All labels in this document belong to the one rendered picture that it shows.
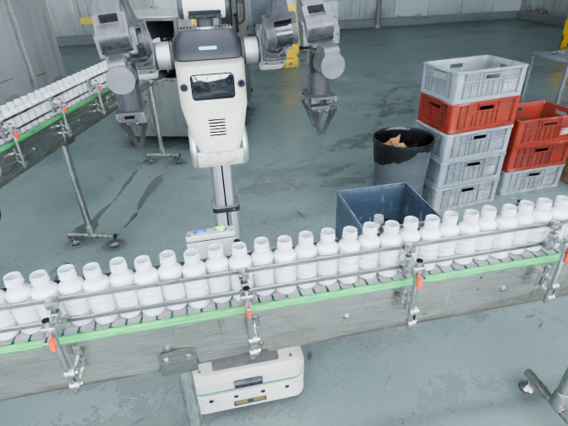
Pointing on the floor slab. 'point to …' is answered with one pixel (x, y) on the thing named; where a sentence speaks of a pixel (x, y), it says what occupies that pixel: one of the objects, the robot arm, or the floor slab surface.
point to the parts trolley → (561, 79)
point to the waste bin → (401, 156)
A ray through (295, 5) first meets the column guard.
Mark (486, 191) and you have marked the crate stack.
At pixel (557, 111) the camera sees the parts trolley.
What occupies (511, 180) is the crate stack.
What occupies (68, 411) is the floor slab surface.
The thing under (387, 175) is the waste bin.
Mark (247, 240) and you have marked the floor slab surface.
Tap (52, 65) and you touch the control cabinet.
